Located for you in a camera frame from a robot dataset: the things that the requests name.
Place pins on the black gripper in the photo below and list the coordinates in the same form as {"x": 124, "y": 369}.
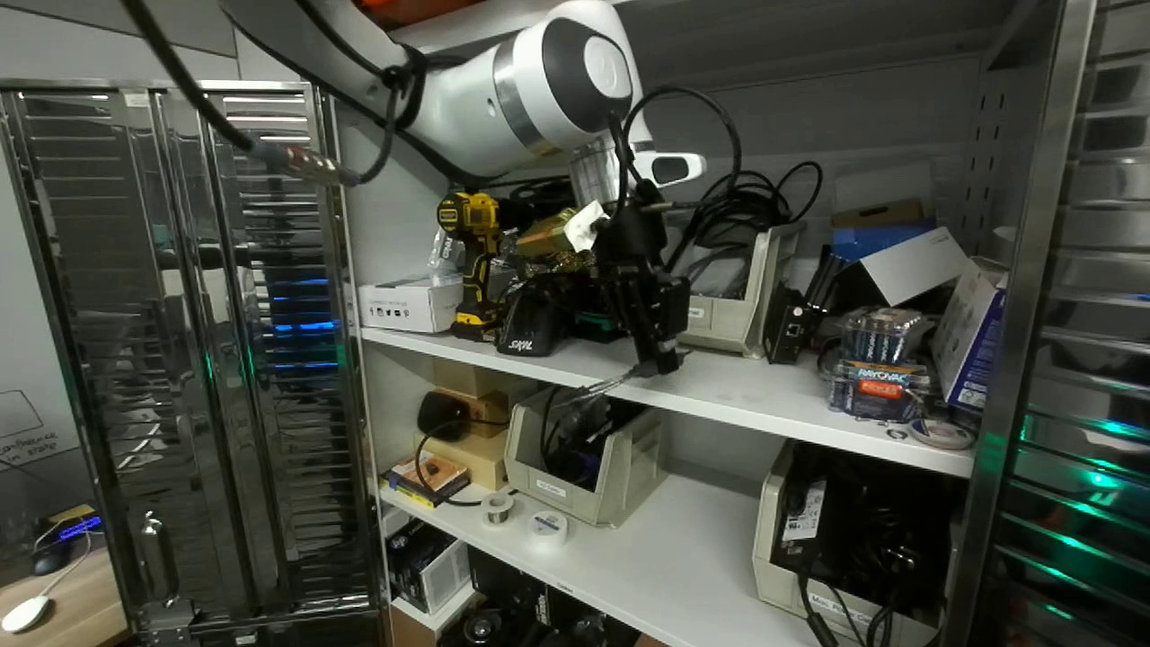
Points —
{"x": 642, "y": 257}

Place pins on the grey tool box bin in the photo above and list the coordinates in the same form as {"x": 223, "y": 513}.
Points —
{"x": 731, "y": 319}

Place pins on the olive yellow power tool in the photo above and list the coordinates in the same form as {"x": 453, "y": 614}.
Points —
{"x": 546, "y": 247}

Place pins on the blue cardboard box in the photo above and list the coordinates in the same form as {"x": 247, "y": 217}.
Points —
{"x": 867, "y": 238}

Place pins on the white box with social icons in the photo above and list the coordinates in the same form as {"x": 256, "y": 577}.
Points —
{"x": 408, "y": 308}

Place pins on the flat box with orange edge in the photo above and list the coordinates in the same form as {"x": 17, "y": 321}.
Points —
{"x": 427, "y": 482}

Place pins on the metal shelving unit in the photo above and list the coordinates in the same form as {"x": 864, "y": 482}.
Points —
{"x": 742, "y": 396}

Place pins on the small black device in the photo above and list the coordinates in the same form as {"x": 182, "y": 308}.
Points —
{"x": 795, "y": 326}

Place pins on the grey bin with black parts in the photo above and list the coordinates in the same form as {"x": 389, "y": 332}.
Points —
{"x": 589, "y": 487}

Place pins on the pack of batteries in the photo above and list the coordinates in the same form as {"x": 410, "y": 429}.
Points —
{"x": 884, "y": 365}

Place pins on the black rounded case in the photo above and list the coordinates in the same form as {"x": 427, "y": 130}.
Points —
{"x": 445, "y": 415}

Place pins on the small grey tape roll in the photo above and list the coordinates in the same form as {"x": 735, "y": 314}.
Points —
{"x": 503, "y": 504}

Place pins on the white paper sheet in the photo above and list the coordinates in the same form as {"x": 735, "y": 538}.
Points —
{"x": 918, "y": 263}

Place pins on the white printed carton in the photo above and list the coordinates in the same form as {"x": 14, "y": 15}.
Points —
{"x": 967, "y": 344}

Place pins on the orange plastic case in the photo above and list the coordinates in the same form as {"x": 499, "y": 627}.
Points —
{"x": 397, "y": 9}

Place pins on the metal tray rack cart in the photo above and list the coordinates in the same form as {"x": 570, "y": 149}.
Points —
{"x": 1079, "y": 361}

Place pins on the steel slatted rack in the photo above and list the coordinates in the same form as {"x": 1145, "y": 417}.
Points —
{"x": 182, "y": 361}

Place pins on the wooden desk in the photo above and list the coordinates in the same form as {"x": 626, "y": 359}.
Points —
{"x": 86, "y": 614}

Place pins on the white computer mouse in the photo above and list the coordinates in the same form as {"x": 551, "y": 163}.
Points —
{"x": 22, "y": 614}

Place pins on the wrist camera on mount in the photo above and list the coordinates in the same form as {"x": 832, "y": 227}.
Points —
{"x": 672, "y": 167}

